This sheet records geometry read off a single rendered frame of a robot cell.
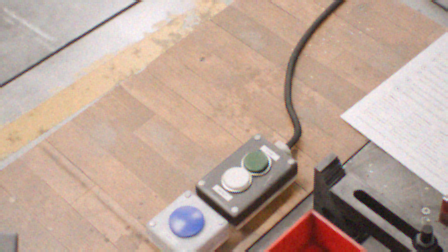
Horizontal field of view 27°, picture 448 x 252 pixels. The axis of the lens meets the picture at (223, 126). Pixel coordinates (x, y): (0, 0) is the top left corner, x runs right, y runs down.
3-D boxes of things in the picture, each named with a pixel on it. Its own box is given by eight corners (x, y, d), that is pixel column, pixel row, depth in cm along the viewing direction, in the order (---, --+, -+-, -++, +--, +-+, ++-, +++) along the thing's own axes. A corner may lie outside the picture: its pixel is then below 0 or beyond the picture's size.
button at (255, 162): (239, 171, 110) (238, 161, 109) (256, 156, 111) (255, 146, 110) (256, 185, 109) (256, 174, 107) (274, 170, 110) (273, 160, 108)
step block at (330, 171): (312, 213, 108) (314, 167, 101) (329, 198, 109) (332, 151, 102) (355, 246, 105) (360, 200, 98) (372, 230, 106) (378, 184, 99)
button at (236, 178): (219, 187, 109) (218, 177, 107) (237, 172, 110) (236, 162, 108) (237, 201, 107) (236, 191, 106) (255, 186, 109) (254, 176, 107)
